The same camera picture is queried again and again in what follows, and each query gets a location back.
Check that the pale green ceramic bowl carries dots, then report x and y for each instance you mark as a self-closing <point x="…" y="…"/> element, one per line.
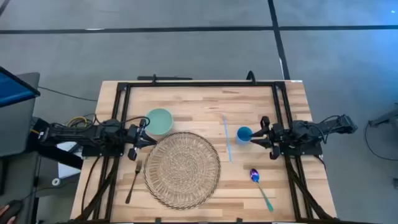
<point x="159" y="121"/>

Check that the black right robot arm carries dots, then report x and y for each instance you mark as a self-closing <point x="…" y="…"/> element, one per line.
<point x="311" y="130"/>

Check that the black aluminium frame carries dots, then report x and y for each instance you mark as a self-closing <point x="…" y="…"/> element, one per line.
<point x="202" y="84"/>

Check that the grey stand leg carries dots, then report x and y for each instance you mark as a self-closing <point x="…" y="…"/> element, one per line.
<point x="385" y="117"/>

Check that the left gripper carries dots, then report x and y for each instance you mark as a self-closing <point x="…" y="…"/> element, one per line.
<point x="133" y="133"/>

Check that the white tape roll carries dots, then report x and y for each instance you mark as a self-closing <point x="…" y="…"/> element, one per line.
<point x="56" y="182"/>

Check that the light blue drinking straw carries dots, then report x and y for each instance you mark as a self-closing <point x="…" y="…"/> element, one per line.
<point x="227" y="138"/>

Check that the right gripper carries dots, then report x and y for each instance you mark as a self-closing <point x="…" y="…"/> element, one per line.
<point x="276" y="137"/>

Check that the round woven straw placemat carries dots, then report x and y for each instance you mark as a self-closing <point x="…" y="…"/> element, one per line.
<point x="182" y="171"/>

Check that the person's hand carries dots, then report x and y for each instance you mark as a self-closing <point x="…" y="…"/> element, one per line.
<point x="3" y="209"/>

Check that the monitor with blue screen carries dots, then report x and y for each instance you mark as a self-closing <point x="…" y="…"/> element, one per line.
<point x="15" y="90"/>

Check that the black flat bar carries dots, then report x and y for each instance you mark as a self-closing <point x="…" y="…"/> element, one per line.
<point x="164" y="78"/>

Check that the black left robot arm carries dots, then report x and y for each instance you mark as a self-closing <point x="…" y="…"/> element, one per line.
<point x="77" y="135"/>

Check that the blue plastic cup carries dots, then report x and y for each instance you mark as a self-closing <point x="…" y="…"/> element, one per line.
<point x="244" y="134"/>

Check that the black handheld device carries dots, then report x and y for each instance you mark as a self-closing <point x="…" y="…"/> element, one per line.
<point x="14" y="210"/>

